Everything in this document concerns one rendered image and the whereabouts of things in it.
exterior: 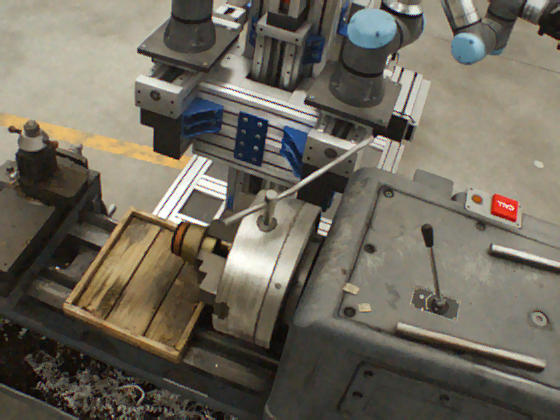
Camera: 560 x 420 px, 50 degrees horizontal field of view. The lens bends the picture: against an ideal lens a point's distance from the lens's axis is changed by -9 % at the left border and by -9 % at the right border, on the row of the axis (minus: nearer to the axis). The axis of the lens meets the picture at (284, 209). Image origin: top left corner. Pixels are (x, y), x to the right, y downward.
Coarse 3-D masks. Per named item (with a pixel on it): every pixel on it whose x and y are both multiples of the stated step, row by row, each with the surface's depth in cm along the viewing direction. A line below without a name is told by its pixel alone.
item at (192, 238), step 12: (180, 228) 136; (192, 228) 136; (204, 228) 136; (180, 240) 135; (192, 240) 135; (204, 240) 136; (216, 240) 136; (180, 252) 137; (192, 252) 135; (216, 252) 140
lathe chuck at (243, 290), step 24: (264, 192) 132; (288, 216) 126; (240, 240) 122; (264, 240) 122; (240, 264) 121; (264, 264) 121; (240, 288) 122; (264, 288) 121; (240, 312) 123; (240, 336) 130
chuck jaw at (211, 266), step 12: (204, 252) 134; (204, 264) 131; (216, 264) 132; (204, 276) 130; (216, 276) 129; (204, 288) 126; (216, 288) 127; (204, 300) 128; (216, 312) 126; (228, 312) 125
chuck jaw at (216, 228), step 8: (240, 200) 134; (248, 200) 134; (240, 208) 134; (224, 216) 135; (216, 224) 135; (232, 224) 135; (208, 232) 136; (216, 232) 136; (224, 232) 135; (232, 232) 135; (232, 240) 135
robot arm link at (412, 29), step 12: (384, 0) 161; (396, 0) 159; (408, 0) 158; (420, 0) 160; (396, 12) 159; (408, 12) 159; (420, 12) 160; (408, 24) 161; (420, 24) 166; (408, 36) 163
